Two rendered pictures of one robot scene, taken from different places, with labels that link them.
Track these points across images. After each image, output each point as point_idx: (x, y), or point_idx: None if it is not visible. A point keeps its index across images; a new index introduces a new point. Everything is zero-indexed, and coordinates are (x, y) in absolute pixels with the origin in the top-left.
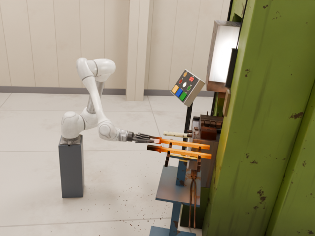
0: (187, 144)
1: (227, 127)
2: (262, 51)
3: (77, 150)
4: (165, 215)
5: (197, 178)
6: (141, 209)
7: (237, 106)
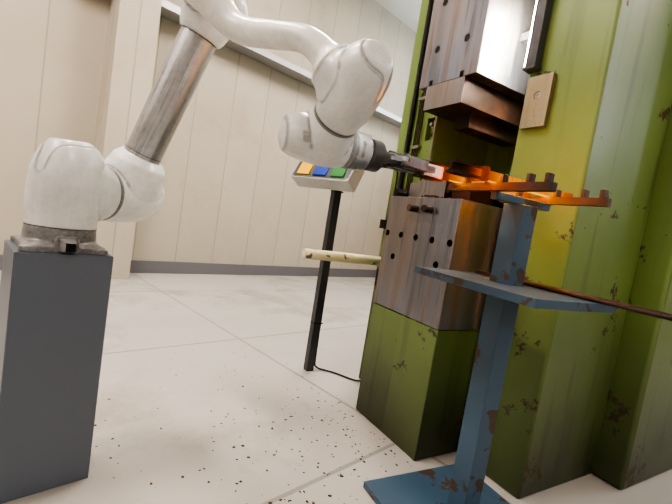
0: None
1: (572, 135)
2: None
3: (95, 276)
4: (364, 449)
5: None
6: (298, 454)
7: (610, 73)
